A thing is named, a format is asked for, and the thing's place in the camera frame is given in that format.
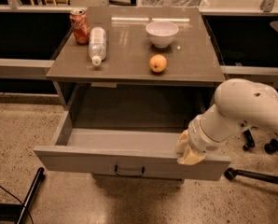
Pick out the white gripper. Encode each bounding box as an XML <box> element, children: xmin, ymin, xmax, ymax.
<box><xmin>175</xmin><ymin>115</ymin><xmax>225</xmax><ymax>165</ymax></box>

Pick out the grey top drawer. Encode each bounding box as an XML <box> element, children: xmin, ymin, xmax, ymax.
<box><xmin>35</xmin><ymin>108</ymin><xmax>230</xmax><ymax>180</ymax></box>

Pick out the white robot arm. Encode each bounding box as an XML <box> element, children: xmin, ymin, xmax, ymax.
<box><xmin>175</xmin><ymin>78</ymin><xmax>278</xmax><ymax>165</ymax></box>

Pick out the grey drawer cabinet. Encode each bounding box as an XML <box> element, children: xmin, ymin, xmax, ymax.
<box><xmin>52</xmin><ymin>7</ymin><xmax>219</xmax><ymax>130</ymax></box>

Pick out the black chair base with casters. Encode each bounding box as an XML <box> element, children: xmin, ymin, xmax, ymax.
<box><xmin>224</xmin><ymin>130</ymin><xmax>278</xmax><ymax>185</ymax></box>

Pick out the orange fruit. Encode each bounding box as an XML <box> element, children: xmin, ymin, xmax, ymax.
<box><xmin>149</xmin><ymin>55</ymin><xmax>167</xmax><ymax>73</ymax></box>

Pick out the white bowl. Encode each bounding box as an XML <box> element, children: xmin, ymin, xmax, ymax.
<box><xmin>146</xmin><ymin>21</ymin><xmax>179</xmax><ymax>48</ymax></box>

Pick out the clear plastic water bottle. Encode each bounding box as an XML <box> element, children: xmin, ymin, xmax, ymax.
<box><xmin>89</xmin><ymin>27</ymin><xmax>106</xmax><ymax>66</ymax></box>

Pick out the black stand leg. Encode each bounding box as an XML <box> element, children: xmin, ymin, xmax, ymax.
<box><xmin>15</xmin><ymin>167</ymin><xmax>45</xmax><ymax>224</ymax></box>

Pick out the red soda can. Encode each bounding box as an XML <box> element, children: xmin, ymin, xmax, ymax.
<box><xmin>70</xmin><ymin>9</ymin><xmax>90</xmax><ymax>45</ymax></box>

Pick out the black cable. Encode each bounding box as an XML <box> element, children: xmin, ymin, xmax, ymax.
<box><xmin>0</xmin><ymin>177</ymin><xmax>35</xmax><ymax>224</ymax></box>

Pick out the metal railing frame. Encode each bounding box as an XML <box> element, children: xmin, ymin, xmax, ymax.
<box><xmin>0</xmin><ymin>0</ymin><xmax>278</xmax><ymax>87</ymax></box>

